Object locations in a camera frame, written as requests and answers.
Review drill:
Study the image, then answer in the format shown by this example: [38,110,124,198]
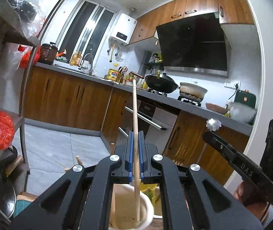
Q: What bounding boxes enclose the wooden chopstick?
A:
[133,80,141,222]
[76,156,83,165]
[109,191,117,228]
[110,143,115,154]

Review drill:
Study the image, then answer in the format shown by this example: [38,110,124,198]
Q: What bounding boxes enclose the yellow tulip plastic spoon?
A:
[139,183,157,204]

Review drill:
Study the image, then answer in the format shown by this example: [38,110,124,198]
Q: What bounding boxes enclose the white ceramic floral utensil holder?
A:
[109,184,163,229]

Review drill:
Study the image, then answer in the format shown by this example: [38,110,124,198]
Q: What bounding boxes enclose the gold fork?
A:
[174,143,186,165]

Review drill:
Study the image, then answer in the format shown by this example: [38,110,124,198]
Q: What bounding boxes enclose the kitchen faucet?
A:
[78,53,94,76]

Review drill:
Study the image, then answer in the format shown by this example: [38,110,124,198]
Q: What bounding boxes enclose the person right hand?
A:
[233,181,273,226]

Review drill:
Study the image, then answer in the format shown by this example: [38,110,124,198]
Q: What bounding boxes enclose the white bowl on counter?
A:
[228,102,257,124]

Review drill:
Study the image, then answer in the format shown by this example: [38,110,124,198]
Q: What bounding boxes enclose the white ceramic pot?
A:
[180,82,208,103]

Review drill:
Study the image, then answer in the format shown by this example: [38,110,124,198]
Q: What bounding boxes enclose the built-in oven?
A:
[116,98,180,154]

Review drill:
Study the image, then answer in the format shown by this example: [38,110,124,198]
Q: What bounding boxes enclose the black wok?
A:
[145,70,179,94]

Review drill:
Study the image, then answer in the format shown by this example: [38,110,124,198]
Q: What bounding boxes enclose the wooden lower cabinets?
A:
[25,65,252,184]

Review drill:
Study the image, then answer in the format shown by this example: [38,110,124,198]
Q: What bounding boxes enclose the wooden cabinets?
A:
[130,0,254,44]
[25,65,252,184]

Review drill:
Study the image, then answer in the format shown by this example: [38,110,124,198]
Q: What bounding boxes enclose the black range hood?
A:
[156,12,228,77]

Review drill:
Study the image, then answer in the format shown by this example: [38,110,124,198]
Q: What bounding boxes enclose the yellow oil container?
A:
[106,69,119,81]

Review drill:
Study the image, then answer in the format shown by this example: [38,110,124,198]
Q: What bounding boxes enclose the wooden upper cabinets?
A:
[130,0,254,44]

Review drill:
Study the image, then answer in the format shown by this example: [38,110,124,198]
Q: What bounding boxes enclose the dark electric pressure cooker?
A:
[39,42,58,65]

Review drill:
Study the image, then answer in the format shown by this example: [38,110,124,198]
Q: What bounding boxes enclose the orange bag hanging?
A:
[18,45,41,69]

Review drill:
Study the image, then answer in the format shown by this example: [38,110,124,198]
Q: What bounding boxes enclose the white water heater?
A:
[109,13,137,46]

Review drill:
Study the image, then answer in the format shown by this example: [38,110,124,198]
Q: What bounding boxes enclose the white plastic bag hanging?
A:
[0,43,22,81]

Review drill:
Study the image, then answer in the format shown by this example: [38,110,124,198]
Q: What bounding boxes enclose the window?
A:
[56,0,115,63]

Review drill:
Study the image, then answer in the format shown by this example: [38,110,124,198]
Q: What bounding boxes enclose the metal storage shelf rack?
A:
[0,0,80,221]

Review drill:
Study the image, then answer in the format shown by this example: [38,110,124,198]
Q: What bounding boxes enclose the clear bag on shelf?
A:
[8,0,45,38]

